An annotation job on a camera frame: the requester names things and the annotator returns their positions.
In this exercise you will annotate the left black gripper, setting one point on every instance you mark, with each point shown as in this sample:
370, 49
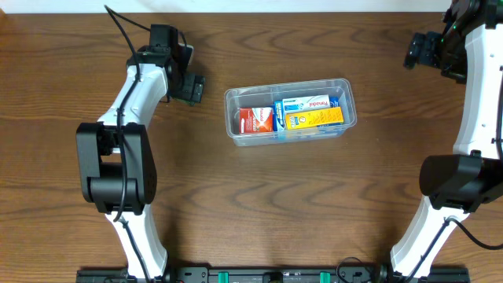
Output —
193, 86

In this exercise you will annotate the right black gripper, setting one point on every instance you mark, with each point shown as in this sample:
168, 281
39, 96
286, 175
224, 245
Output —
421, 50

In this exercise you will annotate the red medicine box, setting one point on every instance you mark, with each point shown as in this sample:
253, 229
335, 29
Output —
255, 120

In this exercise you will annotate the blue fever patch box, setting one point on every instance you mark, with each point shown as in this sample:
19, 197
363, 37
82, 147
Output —
279, 115

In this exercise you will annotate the white Panadol box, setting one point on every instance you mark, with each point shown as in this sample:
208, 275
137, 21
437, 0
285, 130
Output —
304, 104

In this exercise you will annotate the yellow cough syrup box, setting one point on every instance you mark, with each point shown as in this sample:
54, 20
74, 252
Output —
314, 118

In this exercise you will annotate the dark green square box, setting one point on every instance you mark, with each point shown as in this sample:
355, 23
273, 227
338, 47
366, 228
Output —
188, 102

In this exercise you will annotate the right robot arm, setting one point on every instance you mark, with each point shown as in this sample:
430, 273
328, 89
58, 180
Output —
469, 51

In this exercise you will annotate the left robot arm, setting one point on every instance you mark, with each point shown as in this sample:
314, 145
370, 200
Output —
116, 165

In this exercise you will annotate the clear plastic container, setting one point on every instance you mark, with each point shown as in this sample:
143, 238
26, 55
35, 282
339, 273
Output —
265, 96

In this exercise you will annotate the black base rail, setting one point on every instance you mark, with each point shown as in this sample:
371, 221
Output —
351, 273

